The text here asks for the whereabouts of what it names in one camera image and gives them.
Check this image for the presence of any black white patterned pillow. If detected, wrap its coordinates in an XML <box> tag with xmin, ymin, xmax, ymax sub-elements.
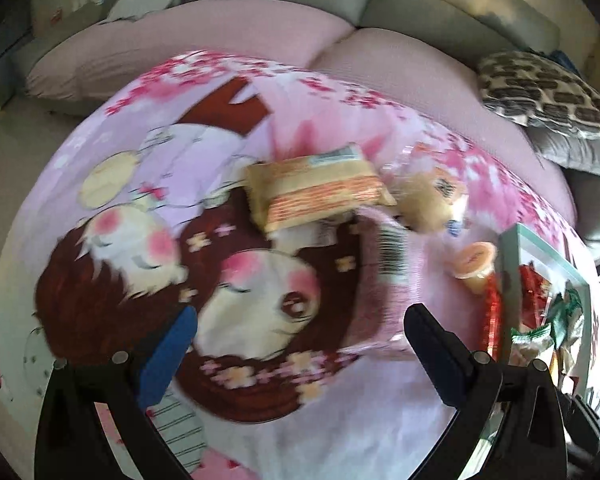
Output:
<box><xmin>477</xmin><ymin>51</ymin><xmax>600</xmax><ymax>140</ymax></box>

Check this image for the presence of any pink snack packet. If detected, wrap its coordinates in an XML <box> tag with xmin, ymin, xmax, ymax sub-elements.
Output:
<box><xmin>347</xmin><ymin>210</ymin><xmax>433</xmax><ymax>363</ymax></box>

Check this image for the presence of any pink sofa cover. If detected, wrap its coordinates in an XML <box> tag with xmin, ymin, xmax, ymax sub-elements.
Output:
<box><xmin>25</xmin><ymin>0</ymin><xmax>578</xmax><ymax>221</ymax></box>

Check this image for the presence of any teal shallow box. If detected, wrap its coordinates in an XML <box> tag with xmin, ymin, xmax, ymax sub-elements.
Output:
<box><xmin>499</xmin><ymin>224</ymin><xmax>600</xmax><ymax>411</ymax></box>

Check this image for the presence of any grey sofa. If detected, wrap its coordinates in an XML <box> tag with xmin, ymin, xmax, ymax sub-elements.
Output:
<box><xmin>10</xmin><ymin>0</ymin><xmax>600</xmax><ymax>261</ymax></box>

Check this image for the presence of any grey leather cushion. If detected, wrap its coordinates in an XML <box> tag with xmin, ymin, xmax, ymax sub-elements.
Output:
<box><xmin>565</xmin><ymin>165</ymin><xmax>600</xmax><ymax>261</ymax></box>

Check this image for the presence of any green white snack packet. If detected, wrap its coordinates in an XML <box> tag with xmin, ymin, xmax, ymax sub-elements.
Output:
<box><xmin>545</xmin><ymin>287</ymin><xmax>583</xmax><ymax>351</ymax></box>

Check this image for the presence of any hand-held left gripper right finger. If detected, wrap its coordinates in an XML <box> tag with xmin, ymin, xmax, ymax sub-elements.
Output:
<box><xmin>404</xmin><ymin>302</ymin><xmax>568</xmax><ymax>480</ymax></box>

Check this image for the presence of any pale round cake packet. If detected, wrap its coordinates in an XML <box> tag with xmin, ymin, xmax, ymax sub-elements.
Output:
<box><xmin>394</xmin><ymin>142</ymin><xmax>472</xmax><ymax>235</ymax></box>

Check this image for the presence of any printed blanket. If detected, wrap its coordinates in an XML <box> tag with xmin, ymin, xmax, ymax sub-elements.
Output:
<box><xmin>0</xmin><ymin>49</ymin><xmax>600</xmax><ymax>480</ymax></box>

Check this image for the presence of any orange jelly cup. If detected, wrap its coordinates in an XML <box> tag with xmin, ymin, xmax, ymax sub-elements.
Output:
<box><xmin>452</xmin><ymin>241</ymin><xmax>497</xmax><ymax>295</ymax></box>

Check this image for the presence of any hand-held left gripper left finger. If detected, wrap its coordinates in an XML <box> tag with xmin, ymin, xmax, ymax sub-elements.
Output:
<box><xmin>35</xmin><ymin>305</ymin><xmax>198</xmax><ymax>480</ymax></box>

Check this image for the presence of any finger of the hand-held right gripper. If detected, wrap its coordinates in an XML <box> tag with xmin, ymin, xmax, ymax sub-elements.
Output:
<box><xmin>562</xmin><ymin>392</ymin><xmax>600</xmax><ymax>466</ymax></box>

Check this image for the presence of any red gold-patterned packet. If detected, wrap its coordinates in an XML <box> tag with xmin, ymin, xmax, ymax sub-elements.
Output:
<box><xmin>481</xmin><ymin>280</ymin><xmax>505</xmax><ymax>361</ymax></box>

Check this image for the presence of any beige orange-print snack packet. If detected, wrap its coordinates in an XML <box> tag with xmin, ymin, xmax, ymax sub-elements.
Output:
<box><xmin>244</xmin><ymin>144</ymin><xmax>397</xmax><ymax>234</ymax></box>

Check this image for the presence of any grey pillow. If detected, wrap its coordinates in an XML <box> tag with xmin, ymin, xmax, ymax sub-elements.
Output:
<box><xmin>530</xmin><ymin>125</ymin><xmax>600</xmax><ymax>181</ymax></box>

